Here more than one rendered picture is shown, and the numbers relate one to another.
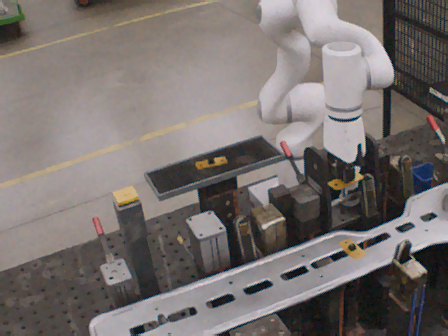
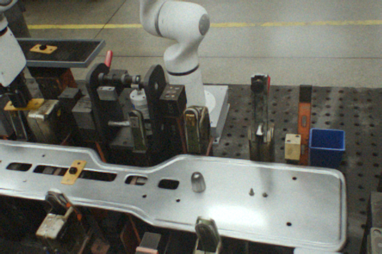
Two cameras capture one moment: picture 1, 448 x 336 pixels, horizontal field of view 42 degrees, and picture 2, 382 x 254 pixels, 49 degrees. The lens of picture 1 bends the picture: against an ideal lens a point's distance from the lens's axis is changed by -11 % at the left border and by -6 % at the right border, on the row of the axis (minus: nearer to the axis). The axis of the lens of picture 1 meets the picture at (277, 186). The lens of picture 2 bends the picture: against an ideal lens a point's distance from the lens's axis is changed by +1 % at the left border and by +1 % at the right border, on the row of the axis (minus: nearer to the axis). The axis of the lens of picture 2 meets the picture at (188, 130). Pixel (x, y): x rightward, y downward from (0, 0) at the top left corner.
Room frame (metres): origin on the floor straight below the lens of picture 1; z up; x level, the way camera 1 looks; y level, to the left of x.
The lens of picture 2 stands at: (0.97, -0.98, 1.73)
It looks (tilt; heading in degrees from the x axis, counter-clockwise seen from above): 40 degrees down; 48
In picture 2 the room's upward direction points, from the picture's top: 11 degrees counter-clockwise
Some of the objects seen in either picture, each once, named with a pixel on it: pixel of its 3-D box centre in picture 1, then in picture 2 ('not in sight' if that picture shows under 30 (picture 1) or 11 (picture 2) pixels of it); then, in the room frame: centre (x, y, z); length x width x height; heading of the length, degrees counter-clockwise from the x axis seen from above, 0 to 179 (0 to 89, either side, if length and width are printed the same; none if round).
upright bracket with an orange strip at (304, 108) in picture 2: not in sight; (302, 164); (1.65, -0.63, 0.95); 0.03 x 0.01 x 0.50; 115
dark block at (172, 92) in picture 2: (375, 209); (183, 148); (1.55, -0.29, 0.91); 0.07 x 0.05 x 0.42; 25
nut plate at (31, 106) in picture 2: (345, 178); (23, 102); (1.23, -0.16, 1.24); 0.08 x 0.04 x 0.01; 122
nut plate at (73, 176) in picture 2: (352, 247); (73, 170); (1.26, -0.18, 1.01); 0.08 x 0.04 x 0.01; 26
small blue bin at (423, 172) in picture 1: (426, 181); (326, 148); (1.93, -0.56, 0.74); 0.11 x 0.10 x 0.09; 115
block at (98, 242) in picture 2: (347, 289); (93, 206); (1.28, -0.18, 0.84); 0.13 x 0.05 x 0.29; 25
